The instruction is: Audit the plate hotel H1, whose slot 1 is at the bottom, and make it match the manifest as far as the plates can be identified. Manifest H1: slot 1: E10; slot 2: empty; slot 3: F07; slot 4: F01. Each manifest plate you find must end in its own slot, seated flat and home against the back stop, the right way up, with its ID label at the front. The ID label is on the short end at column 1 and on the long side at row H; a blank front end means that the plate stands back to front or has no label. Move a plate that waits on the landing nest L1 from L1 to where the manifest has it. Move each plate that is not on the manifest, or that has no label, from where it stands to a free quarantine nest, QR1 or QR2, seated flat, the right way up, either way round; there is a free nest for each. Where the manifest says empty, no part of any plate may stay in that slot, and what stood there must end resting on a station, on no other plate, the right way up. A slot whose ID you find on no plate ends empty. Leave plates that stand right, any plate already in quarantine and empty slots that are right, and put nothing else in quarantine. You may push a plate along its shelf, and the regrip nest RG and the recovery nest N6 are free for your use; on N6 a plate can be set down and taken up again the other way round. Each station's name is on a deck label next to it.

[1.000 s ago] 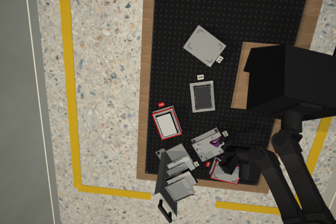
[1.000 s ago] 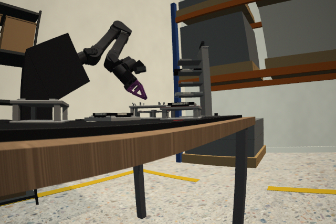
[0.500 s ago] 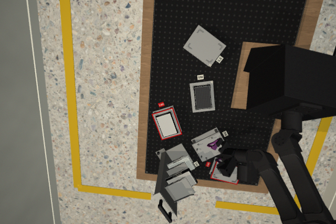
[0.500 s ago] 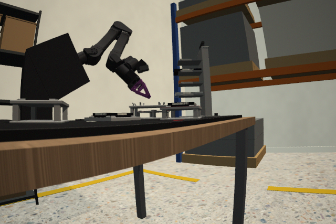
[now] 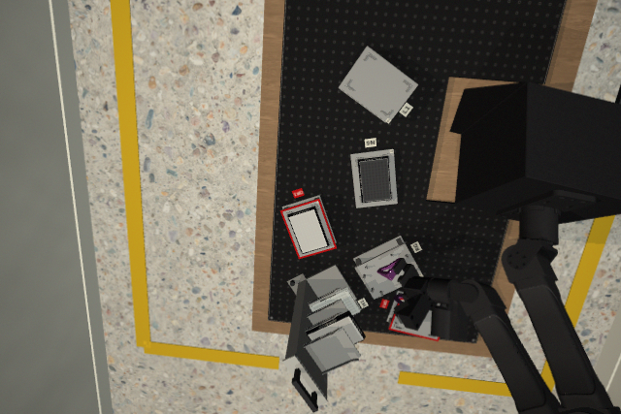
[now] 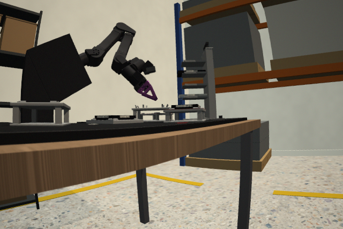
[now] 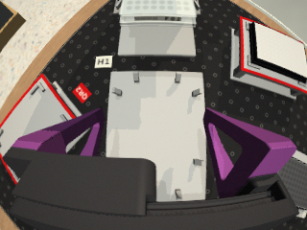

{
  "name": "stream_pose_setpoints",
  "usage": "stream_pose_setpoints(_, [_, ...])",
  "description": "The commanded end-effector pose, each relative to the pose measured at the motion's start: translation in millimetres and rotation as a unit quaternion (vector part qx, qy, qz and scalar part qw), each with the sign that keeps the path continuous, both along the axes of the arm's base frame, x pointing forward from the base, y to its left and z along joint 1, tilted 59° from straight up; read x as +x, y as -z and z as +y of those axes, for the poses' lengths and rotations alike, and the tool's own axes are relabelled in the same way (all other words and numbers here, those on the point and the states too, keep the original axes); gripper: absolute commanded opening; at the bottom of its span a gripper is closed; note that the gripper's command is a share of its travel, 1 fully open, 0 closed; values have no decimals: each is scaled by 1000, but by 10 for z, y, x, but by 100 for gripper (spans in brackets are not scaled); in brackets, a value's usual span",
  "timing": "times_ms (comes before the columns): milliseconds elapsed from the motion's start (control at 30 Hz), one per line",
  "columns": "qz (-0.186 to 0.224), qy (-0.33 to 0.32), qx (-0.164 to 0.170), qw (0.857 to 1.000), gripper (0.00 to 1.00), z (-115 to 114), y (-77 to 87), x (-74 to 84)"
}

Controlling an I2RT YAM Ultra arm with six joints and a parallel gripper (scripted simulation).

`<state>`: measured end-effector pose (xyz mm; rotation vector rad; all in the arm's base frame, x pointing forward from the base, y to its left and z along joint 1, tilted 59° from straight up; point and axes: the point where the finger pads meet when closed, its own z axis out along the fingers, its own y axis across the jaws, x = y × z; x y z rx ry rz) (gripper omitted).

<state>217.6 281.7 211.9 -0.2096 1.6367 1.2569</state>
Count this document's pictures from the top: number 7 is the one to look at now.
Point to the white microplate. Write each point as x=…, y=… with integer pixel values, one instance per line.
x=172, y=13

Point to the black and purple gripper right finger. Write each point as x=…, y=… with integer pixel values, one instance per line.
x=263, y=151

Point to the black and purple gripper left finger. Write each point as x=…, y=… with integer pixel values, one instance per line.
x=55, y=138

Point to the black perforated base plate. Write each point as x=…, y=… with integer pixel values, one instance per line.
x=98, y=36

